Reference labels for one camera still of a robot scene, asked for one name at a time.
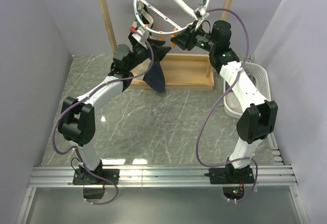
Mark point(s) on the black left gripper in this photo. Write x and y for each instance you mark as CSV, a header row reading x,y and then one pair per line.
x,y
159,50

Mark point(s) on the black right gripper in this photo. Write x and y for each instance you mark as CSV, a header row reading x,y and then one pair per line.
x,y
185,40

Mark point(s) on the navy blue underwear beige waistband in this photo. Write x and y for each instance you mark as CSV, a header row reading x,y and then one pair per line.
x,y
155,78

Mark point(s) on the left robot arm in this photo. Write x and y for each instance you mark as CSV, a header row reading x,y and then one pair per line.
x,y
77,121

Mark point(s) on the black hanging underwear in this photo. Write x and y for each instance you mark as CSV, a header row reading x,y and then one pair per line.
x,y
147,20

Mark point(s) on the wooden hanger stand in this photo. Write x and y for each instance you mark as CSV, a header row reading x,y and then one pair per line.
x,y
181,71

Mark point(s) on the white round clip hanger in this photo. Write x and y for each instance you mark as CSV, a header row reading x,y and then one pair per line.
x,y
170,16

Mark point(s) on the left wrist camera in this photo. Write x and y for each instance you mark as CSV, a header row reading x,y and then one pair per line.
x,y
138,34

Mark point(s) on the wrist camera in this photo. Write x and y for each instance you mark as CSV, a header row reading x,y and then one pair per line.
x,y
201,15
138,34

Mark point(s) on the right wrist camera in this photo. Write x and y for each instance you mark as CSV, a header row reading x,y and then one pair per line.
x,y
201,15

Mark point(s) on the aluminium mounting rail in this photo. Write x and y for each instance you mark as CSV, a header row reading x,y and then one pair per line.
x,y
163,194

